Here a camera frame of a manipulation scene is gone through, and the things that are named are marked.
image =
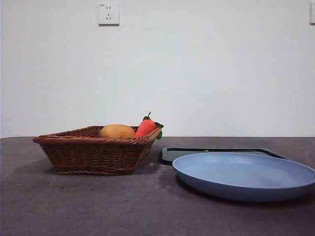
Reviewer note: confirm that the blue round plate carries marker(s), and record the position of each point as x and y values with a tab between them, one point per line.
236	182

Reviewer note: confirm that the orange carrot with green leaves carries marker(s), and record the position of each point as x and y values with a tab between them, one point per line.
146	127

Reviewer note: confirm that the black rectangular tray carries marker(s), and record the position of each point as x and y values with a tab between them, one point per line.
169	157

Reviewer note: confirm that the yellow-brown potato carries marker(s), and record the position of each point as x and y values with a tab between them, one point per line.
116	131

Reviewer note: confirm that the brown wicker basket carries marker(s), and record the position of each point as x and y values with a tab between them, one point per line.
93	155

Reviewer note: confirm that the white wall socket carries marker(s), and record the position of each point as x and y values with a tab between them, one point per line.
109	14

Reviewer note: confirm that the white wall plate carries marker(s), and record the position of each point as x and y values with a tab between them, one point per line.
312	14

